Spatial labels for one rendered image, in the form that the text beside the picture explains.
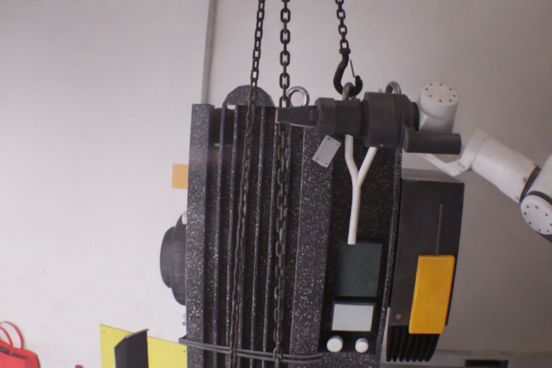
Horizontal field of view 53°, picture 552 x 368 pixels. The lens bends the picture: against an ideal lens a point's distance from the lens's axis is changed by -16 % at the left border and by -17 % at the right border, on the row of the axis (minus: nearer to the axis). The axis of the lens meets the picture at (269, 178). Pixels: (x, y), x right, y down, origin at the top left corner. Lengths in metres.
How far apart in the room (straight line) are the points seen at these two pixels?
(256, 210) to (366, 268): 0.26
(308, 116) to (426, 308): 0.47
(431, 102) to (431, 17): 1.53
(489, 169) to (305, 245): 0.49
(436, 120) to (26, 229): 2.48
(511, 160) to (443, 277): 0.35
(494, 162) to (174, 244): 0.76
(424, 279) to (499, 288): 1.32
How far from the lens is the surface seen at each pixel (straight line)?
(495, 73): 2.47
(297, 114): 0.99
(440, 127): 1.02
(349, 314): 1.37
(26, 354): 3.40
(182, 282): 1.43
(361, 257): 1.35
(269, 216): 1.34
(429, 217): 1.23
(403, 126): 0.99
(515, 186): 0.97
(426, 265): 1.22
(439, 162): 1.04
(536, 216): 0.93
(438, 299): 1.24
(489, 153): 0.98
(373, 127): 0.99
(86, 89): 2.91
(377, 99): 1.00
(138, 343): 1.58
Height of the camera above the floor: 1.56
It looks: 4 degrees down
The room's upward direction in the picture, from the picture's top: 3 degrees clockwise
